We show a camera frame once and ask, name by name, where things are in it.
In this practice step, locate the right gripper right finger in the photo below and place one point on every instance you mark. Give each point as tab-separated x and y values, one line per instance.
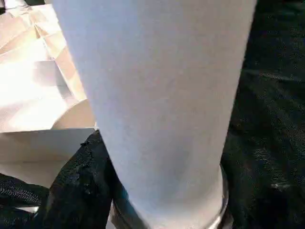
267	191

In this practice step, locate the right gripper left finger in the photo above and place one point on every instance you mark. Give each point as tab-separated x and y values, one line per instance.
78	191

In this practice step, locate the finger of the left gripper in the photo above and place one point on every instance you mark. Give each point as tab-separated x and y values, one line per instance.
16	191
14	217

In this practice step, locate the white plastic table top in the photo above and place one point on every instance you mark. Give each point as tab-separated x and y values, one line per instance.
38	95

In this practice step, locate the white plastic table leg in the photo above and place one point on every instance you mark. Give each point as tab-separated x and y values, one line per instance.
157	95

